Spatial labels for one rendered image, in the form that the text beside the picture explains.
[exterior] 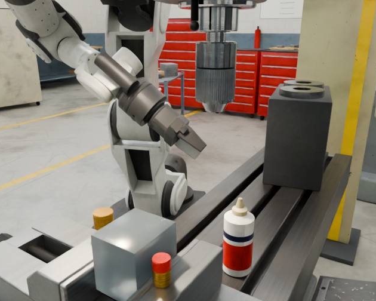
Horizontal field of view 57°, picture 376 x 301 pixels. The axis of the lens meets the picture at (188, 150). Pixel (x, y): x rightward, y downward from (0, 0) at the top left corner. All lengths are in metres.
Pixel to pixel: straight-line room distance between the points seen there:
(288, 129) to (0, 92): 6.05
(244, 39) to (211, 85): 9.70
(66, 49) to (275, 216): 0.63
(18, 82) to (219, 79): 6.31
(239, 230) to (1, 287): 0.28
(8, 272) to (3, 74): 6.16
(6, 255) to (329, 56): 1.91
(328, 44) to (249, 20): 8.01
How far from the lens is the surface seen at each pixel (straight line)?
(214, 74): 0.40
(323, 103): 0.72
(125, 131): 1.09
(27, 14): 0.89
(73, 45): 0.94
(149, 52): 1.03
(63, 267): 0.36
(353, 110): 2.14
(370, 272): 2.31
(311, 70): 2.15
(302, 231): 0.62
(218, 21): 0.39
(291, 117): 0.73
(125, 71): 0.75
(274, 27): 9.83
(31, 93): 6.75
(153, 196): 1.23
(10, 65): 6.58
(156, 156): 1.11
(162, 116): 0.74
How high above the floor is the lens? 1.28
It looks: 19 degrees down
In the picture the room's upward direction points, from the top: straight up
